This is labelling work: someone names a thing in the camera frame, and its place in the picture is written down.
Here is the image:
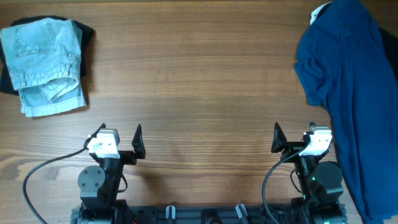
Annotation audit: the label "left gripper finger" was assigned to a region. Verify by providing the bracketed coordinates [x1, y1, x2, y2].
[131, 124, 146, 159]
[83, 123, 106, 148]

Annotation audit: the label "blue polo shirt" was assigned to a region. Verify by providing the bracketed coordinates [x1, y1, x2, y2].
[295, 1, 397, 223]

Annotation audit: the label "white t-shirt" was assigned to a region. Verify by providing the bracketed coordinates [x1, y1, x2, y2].
[310, 2, 331, 25]

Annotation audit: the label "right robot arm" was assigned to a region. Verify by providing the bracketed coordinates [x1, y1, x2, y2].
[271, 122, 347, 224]

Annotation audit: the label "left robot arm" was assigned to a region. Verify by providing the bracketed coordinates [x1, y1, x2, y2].
[70, 124, 146, 224]

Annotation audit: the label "folded light blue jeans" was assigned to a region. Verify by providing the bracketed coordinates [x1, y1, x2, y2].
[1, 18, 86, 117]

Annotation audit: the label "folded black garment under jeans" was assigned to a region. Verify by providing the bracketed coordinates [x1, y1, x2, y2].
[1, 16, 94, 96]

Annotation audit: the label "black garment at right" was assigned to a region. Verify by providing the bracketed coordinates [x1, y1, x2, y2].
[379, 28, 398, 78]

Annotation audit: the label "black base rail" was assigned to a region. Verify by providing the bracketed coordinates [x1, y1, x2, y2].
[70, 203, 348, 224]

